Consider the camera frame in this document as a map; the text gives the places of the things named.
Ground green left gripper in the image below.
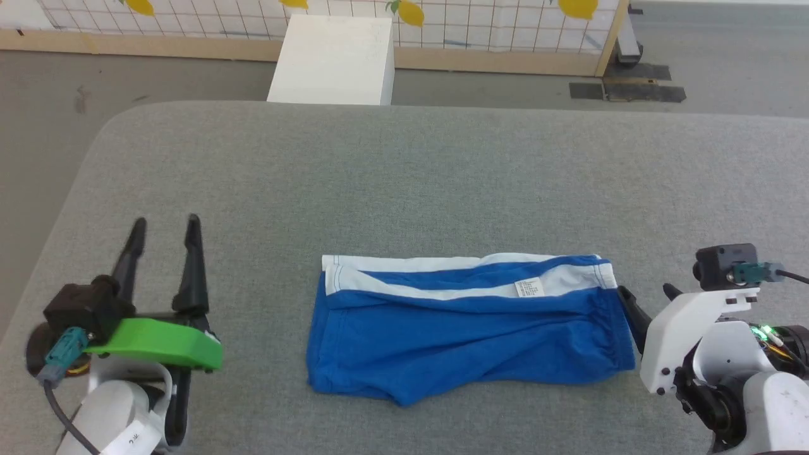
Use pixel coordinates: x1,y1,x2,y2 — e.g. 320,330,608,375
83,214,224,374

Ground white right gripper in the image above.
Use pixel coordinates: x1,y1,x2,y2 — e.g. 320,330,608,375
616,282,760,396

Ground blue shorts with white trim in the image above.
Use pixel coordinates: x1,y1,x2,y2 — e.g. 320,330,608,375
306,252,636,408

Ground grey metal partition foot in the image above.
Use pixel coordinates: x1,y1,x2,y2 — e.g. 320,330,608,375
616,4,645,68

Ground grey fabric sofa surface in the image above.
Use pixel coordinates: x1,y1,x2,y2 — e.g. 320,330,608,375
0,100,809,455

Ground white box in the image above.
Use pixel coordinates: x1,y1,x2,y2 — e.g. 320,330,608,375
266,15,396,107

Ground lemon print partition screen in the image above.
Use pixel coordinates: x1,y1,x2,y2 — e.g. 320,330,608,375
0,0,631,78

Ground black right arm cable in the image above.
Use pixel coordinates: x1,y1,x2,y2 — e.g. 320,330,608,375
733,261,809,284

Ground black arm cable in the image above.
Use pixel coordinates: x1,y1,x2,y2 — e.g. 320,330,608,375
733,261,809,284
36,327,103,455

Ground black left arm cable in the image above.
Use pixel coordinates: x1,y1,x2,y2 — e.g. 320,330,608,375
36,327,103,455

